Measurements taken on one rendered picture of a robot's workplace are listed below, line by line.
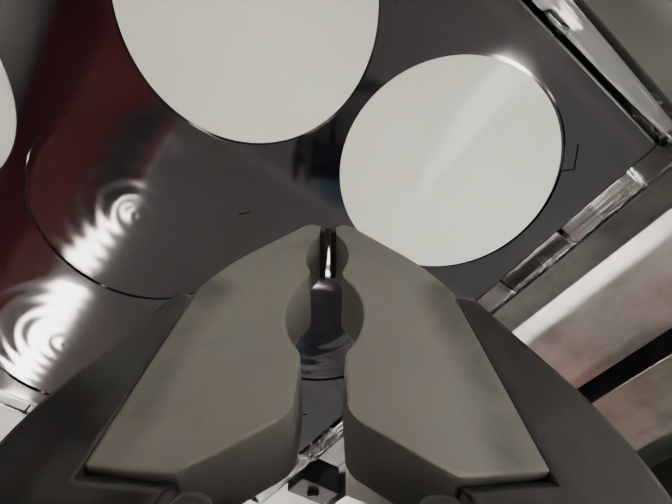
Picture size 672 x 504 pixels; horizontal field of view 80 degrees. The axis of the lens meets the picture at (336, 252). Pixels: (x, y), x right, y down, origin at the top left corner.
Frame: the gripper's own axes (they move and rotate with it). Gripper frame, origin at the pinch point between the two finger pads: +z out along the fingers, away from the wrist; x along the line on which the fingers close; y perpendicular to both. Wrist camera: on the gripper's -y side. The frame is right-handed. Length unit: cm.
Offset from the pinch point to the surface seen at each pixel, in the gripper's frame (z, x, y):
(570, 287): 9.1, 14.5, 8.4
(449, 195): 7.1, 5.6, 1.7
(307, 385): 7.1, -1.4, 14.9
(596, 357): 9.1, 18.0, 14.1
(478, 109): 7.2, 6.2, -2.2
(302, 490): 6.6, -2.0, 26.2
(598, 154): 7.1, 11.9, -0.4
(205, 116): 7.1, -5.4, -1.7
